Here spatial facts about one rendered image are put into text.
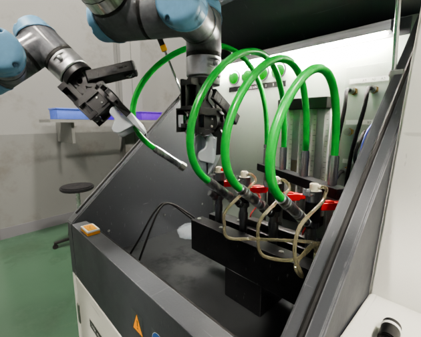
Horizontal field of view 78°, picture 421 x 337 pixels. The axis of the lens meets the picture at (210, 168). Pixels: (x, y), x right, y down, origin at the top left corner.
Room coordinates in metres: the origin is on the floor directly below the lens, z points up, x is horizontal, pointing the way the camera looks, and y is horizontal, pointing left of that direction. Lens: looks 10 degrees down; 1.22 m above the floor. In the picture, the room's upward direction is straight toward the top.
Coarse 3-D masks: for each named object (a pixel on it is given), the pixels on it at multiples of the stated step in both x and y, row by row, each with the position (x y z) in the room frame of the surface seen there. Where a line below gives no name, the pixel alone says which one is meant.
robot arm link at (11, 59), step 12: (0, 36) 0.45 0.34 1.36; (12, 36) 0.46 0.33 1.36; (0, 48) 0.45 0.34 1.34; (12, 48) 0.46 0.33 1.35; (0, 60) 0.45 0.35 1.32; (12, 60) 0.46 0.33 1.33; (24, 60) 0.49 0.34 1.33; (0, 72) 0.46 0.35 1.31; (12, 72) 0.47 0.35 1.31; (24, 72) 0.55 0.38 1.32
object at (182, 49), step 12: (180, 48) 0.66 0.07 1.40; (228, 48) 0.71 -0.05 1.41; (168, 60) 0.66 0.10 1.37; (144, 84) 0.63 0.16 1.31; (132, 96) 0.62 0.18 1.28; (264, 96) 0.75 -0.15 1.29; (132, 108) 0.62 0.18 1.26; (264, 108) 0.75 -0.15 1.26; (264, 120) 0.76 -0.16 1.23; (264, 144) 0.76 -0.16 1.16
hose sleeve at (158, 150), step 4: (156, 148) 0.64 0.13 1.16; (160, 148) 0.64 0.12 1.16; (156, 152) 0.64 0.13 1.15; (160, 152) 0.64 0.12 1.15; (164, 152) 0.64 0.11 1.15; (164, 156) 0.64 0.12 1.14; (168, 156) 0.65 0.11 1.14; (172, 156) 0.65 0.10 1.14; (168, 160) 0.65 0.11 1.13; (172, 160) 0.65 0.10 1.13; (176, 160) 0.65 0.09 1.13; (176, 164) 0.66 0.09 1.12; (180, 164) 0.66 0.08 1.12
